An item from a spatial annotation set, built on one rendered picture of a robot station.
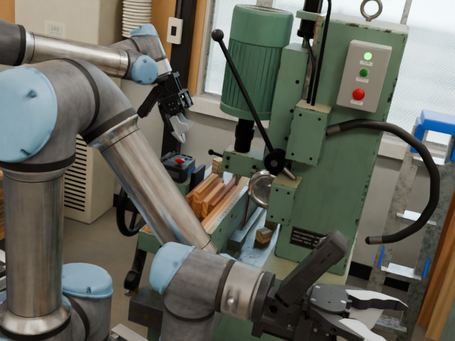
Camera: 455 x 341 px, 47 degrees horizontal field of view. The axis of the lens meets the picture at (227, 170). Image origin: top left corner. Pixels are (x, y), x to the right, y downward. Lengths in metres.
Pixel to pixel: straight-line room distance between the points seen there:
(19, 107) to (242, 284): 0.37
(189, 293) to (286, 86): 0.89
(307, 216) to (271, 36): 0.52
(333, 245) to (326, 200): 0.86
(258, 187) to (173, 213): 0.71
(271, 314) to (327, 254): 0.12
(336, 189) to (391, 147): 1.35
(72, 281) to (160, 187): 0.28
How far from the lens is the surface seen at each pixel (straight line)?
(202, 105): 2.99
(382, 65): 1.36
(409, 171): 2.25
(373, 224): 3.07
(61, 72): 0.78
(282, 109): 1.52
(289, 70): 1.49
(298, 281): 0.70
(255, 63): 1.50
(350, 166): 1.49
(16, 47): 1.29
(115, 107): 0.84
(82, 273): 1.05
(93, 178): 3.19
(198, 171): 1.66
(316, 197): 1.54
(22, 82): 0.73
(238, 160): 1.64
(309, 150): 1.40
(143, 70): 1.41
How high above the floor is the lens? 1.65
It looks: 23 degrees down
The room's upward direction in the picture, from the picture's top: 9 degrees clockwise
